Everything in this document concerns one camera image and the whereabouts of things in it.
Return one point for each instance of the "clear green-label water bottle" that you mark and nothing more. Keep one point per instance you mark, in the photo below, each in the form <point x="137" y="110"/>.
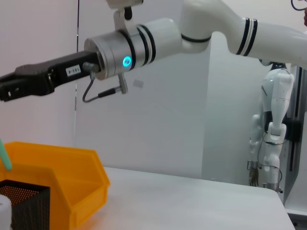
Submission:
<point x="4" y="213"/>

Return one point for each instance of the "yellow plastic bin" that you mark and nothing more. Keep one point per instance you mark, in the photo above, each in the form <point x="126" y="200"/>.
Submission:
<point x="79" y="172"/>

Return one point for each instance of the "white humanoid robot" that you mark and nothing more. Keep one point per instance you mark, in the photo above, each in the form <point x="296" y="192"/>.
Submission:
<point x="278" y="100"/>

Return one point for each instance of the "black mesh pen holder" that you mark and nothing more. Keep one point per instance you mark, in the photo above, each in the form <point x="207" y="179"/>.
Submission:
<point x="31" y="206"/>

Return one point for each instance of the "person head with glasses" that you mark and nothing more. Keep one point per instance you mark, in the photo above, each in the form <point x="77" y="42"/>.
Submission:
<point x="305" y="20"/>

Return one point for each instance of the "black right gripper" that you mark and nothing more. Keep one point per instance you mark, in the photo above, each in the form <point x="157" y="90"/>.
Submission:
<point x="76" y="67"/>

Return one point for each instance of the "grey lift column stand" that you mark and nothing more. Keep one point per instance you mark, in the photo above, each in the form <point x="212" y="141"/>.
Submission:
<point x="298" y="95"/>

